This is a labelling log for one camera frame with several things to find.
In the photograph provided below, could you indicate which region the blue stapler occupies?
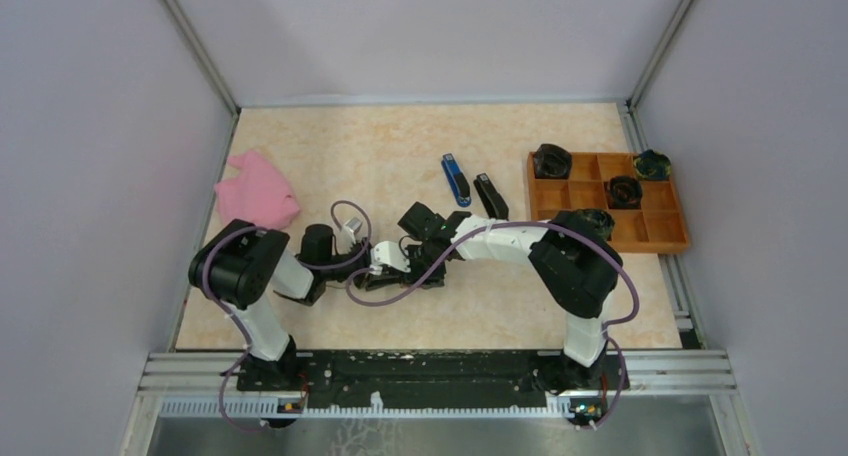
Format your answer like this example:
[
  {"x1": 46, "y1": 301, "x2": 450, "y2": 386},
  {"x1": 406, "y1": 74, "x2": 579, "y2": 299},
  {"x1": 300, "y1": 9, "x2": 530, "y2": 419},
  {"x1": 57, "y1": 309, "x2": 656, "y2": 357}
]
[{"x1": 441, "y1": 153, "x2": 472, "y2": 208}]

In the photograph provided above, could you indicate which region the black stapler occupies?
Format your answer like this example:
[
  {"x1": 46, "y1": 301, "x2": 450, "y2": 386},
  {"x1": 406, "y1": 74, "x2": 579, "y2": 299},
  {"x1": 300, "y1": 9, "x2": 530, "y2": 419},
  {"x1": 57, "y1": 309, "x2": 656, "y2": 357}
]
[{"x1": 473, "y1": 173, "x2": 509, "y2": 220}]

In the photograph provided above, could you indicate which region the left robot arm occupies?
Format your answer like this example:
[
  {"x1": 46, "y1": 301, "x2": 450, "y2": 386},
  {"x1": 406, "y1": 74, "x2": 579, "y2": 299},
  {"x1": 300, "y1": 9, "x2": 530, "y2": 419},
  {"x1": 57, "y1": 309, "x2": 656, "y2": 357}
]
[{"x1": 188, "y1": 219, "x2": 371, "y2": 390}]

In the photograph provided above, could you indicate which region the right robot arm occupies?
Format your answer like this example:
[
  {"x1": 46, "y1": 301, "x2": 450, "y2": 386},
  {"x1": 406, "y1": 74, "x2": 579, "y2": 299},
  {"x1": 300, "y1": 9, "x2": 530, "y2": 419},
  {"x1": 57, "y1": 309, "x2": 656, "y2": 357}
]
[{"x1": 356, "y1": 202, "x2": 623, "y2": 388}]

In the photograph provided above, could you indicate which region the pink cloth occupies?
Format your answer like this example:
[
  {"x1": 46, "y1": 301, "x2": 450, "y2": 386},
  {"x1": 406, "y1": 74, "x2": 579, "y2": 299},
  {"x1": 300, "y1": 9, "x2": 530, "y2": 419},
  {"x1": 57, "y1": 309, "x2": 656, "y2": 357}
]
[{"x1": 214, "y1": 150, "x2": 301, "y2": 230}]

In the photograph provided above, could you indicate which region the dark rolled fabric top-left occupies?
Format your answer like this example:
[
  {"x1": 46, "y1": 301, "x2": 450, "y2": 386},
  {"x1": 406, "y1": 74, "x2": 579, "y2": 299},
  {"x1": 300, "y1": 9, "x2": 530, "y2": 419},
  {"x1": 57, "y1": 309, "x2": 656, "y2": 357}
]
[{"x1": 532, "y1": 143, "x2": 573, "y2": 180}]

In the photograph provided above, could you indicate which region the dark rolled fabric lower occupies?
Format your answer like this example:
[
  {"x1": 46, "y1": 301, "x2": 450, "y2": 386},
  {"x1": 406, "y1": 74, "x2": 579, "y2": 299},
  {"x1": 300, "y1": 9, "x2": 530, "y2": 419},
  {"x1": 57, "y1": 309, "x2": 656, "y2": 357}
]
[{"x1": 574, "y1": 208, "x2": 616, "y2": 241}]

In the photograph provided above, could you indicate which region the dark rolled fabric centre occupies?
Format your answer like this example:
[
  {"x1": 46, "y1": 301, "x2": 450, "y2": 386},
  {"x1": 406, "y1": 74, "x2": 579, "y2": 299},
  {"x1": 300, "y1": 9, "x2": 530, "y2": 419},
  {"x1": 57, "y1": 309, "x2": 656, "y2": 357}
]
[{"x1": 604, "y1": 175, "x2": 643, "y2": 210}]

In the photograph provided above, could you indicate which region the orange wooden compartment tray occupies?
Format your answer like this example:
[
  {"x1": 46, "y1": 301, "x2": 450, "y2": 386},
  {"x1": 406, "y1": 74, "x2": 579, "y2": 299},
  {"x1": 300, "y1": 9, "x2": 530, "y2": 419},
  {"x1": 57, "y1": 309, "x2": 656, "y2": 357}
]
[{"x1": 526, "y1": 152, "x2": 691, "y2": 254}]

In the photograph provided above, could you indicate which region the dark rolled fabric top-right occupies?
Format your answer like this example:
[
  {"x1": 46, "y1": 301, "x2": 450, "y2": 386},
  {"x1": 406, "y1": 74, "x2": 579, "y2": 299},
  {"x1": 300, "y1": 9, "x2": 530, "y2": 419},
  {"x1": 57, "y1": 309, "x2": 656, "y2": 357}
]
[{"x1": 633, "y1": 149, "x2": 672, "y2": 181}]

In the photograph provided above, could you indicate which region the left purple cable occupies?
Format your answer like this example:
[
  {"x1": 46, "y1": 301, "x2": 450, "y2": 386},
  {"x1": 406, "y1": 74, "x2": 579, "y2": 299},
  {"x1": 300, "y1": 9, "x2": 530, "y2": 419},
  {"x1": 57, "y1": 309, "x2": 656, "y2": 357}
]
[{"x1": 200, "y1": 199, "x2": 374, "y2": 434}]

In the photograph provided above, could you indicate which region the purple cable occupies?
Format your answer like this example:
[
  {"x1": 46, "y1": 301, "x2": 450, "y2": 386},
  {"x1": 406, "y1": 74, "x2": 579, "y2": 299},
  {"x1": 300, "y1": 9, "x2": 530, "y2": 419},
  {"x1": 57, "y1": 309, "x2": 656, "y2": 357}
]
[
  {"x1": 344, "y1": 221, "x2": 641, "y2": 432},
  {"x1": 200, "y1": 199, "x2": 374, "y2": 434}
]

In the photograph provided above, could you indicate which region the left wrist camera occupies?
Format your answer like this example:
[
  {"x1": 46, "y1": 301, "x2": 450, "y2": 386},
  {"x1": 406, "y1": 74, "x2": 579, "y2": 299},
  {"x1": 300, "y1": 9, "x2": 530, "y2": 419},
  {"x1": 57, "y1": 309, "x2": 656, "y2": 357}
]
[{"x1": 339, "y1": 217, "x2": 363, "y2": 252}]

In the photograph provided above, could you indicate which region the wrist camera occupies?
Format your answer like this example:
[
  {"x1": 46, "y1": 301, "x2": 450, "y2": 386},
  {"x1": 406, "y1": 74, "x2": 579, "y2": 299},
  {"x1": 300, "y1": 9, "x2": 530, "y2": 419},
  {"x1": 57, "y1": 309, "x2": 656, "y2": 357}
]
[
  {"x1": 339, "y1": 217, "x2": 363, "y2": 252},
  {"x1": 370, "y1": 241, "x2": 411, "y2": 275}
]

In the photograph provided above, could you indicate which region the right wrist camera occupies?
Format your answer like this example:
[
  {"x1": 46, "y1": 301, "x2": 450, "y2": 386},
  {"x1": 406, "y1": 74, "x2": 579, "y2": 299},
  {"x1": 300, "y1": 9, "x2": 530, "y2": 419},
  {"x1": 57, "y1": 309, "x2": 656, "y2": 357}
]
[{"x1": 370, "y1": 241, "x2": 411, "y2": 275}]

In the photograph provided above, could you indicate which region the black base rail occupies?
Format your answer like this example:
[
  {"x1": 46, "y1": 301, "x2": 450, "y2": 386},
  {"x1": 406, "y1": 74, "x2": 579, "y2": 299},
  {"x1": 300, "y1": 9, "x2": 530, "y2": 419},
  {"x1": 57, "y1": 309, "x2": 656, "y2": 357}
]
[{"x1": 235, "y1": 350, "x2": 629, "y2": 409}]

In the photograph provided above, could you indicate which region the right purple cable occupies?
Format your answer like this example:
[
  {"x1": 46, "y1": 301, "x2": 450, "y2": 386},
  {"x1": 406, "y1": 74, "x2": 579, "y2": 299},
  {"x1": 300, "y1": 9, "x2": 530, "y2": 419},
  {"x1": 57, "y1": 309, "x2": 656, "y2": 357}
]
[{"x1": 344, "y1": 221, "x2": 641, "y2": 432}]

